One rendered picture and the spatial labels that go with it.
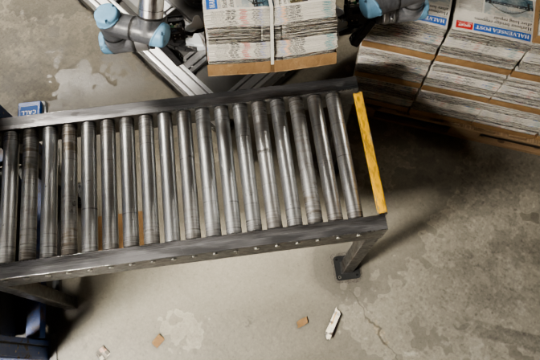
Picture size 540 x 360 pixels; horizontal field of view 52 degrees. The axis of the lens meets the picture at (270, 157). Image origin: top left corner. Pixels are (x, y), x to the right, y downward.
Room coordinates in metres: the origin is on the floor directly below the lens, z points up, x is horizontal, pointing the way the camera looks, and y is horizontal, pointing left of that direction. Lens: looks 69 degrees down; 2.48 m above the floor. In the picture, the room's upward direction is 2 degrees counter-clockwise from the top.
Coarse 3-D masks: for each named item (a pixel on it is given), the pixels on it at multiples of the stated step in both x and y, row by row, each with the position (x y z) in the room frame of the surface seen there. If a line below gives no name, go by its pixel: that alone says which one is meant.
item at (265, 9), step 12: (264, 0) 0.95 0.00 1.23; (276, 0) 0.94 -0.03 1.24; (264, 12) 0.90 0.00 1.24; (276, 12) 0.91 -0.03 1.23; (264, 24) 0.89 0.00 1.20; (276, 24) 0.89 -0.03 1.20; (264, 36) 0.88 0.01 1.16; (276, 36) 0.88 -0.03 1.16; (264, 48) 0.87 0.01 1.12; (276, 48) 0.87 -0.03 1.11; (264, 60) 0.85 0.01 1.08
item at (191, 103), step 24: (192, 96) 0.88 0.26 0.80; (216, 96) 0.88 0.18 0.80; (240, 96) 0.88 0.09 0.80; (264, 96) 0.88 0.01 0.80; (288, 96) 0.87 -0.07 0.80; (0, 120) 0.81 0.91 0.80; (24, 120) 0.81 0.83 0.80; (48, 120) 0.81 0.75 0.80; (72, 120) 0.81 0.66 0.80; (96, 120) 0.81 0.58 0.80; (192, 120) 0.84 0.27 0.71
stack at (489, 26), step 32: (448, 0) 1.23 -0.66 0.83; (480, 0) 1.23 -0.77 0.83; (512, 0) 1.22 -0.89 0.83; (384, 32) 1.17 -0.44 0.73; (416, 32) 1.14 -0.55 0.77; (448, 32) 1.13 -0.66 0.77; (480, 32) 1.09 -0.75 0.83; (512, 32) 1.09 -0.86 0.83; (384, 64) 1.16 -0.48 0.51; (416, 64) 1.13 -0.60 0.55; (448, 64) 1.10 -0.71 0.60; (512, 64) 1.04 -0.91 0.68; (384, 96) 1.15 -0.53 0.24; (416, 96) 1.12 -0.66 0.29; (448, 96) 1.08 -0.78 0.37; (512, 96) 1.02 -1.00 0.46; (416, 128) 1.09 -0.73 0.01; (448, 128) 1.06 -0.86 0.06; (480, 128) 1.03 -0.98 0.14; (512, 128) 0.99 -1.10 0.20
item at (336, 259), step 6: (342, 252) 0.49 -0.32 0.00; (330, 258) 0.46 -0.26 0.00; (336, 258) 0.46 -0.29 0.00; (342, 258) 0.46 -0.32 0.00; (336, 264) 0.43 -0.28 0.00; (360, 264) 0.43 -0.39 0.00; (336, 270) 0.41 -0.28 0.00; (354, 270) 0.41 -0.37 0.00; (360, 270) 0.41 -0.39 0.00; (336, 276) 0.38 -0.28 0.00; (342, 276) 0.38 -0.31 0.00; (348, 276) 0.38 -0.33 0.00; (354, 276) 0.38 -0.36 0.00; (360, 276) 0.38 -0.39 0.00; (348, 282) 0.36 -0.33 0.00; (354, 282) 0.35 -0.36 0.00
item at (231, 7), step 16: (208, 0) 0.94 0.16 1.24; (224, 0) 0.94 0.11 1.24; (240, 0) 0.94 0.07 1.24; (256, 0) 0.95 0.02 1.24; (208, 16) 0.89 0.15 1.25; (224, 16) 0.89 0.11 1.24; (240, 16) 0.89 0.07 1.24; (256, 16) 0.90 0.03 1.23; (208, 32) 0.87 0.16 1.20; (224, 32) 0.88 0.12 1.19; (240, 32) 0.88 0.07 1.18; (256, 32) 0.88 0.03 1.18; (208, 48) 0.86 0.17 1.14; (224, 48) 0.86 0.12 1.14; (240, 48) 0.86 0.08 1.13; (256, 48) 0.86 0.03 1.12; (208, 64) 0.84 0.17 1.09
